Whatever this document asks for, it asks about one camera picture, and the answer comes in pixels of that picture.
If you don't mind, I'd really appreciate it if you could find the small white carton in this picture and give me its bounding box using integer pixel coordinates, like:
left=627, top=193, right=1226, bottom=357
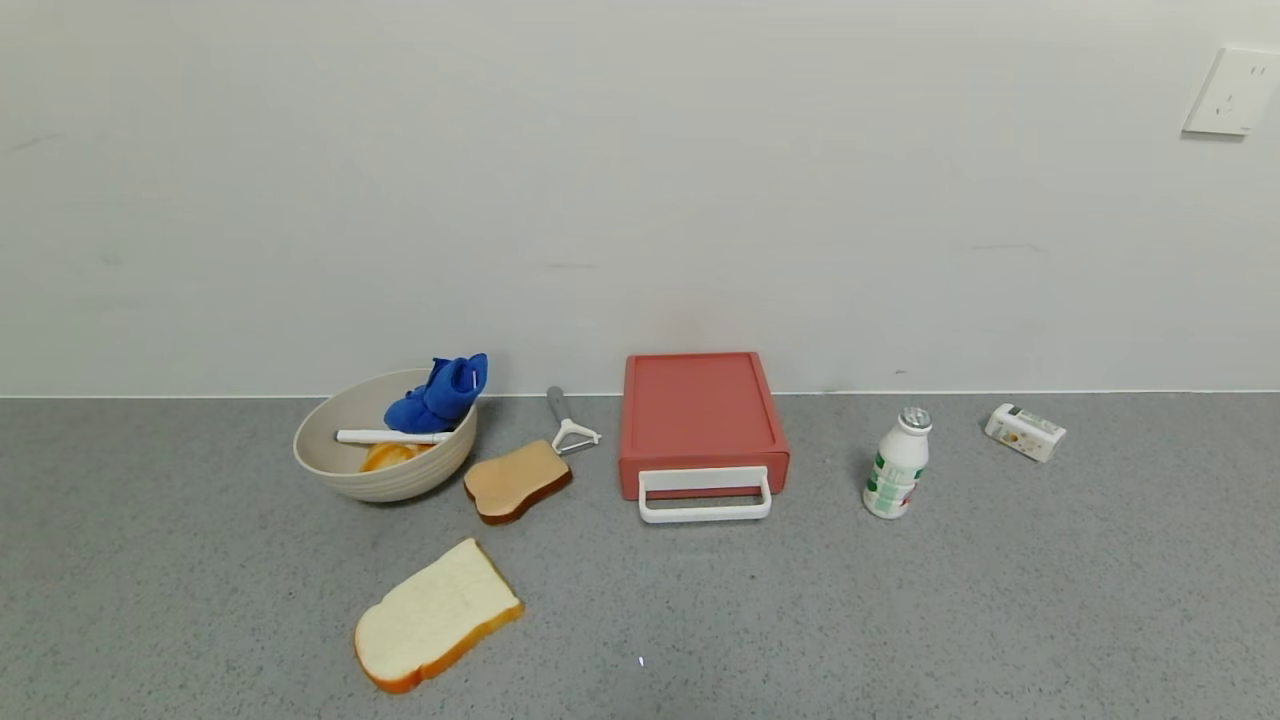
left=985, top=403, right=1067, bottom=463

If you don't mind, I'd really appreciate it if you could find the white pen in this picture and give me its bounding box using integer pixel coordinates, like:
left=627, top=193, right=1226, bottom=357
left=336, top=429, right=455, bottom=446

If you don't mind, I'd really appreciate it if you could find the white wall socket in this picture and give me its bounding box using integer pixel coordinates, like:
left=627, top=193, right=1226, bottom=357
left=1182, top=47, right=1280, bottom=137

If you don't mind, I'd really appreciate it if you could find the red drawer cabinet shell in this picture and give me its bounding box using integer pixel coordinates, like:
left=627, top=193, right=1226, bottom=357
left=619, top=352, right=790, bottom=467

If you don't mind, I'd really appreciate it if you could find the white green drink bottle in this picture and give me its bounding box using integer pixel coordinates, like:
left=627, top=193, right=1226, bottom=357
left=863, top=406, right=933, bottom=520

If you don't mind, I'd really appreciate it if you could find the brown toast slice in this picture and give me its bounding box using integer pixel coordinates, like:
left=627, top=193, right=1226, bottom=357
left=463, top=440, right=573, bottom=526

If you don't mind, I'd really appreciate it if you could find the beige ribbed bowl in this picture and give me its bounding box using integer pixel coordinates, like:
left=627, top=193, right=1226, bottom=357
left=293, top=369, right=479, bottom=503

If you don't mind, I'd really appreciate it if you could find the orange round food item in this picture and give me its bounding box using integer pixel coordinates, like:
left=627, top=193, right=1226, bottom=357
left=360, top=443, right=433, bottom=473

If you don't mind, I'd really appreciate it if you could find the white bread slice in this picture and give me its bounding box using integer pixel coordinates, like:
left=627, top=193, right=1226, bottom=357
left=354, top=538, right=524, bottom=695

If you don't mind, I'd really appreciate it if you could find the blue cloth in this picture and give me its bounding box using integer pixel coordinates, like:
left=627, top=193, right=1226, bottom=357
left=384, top=353, right=489, bottom=435

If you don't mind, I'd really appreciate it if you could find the grey and white peeler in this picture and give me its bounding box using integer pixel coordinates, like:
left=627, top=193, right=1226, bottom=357
left=546, top=386, right=602, bottom=456

